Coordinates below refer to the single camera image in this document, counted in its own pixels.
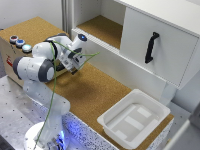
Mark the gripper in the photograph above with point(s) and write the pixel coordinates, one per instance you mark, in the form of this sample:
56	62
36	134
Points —
71	62

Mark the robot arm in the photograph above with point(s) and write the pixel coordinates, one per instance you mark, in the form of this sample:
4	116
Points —
33	68

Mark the wooden drawer box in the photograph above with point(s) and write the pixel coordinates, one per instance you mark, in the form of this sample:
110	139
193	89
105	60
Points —
30	33

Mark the green button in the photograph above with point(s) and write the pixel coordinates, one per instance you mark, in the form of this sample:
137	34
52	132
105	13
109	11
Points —
26	48

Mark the white cabinet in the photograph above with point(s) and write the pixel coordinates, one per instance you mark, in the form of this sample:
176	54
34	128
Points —
110	30

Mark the blue button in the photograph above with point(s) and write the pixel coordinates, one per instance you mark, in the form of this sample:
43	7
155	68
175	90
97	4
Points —
20	42

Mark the red button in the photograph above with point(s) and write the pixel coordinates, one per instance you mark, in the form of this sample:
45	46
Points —
13	39

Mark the white plastic box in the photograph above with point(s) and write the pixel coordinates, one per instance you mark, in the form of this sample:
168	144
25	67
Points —
133	118

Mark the white sliding door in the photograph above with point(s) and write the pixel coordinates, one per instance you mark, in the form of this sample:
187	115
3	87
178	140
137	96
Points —
166	46

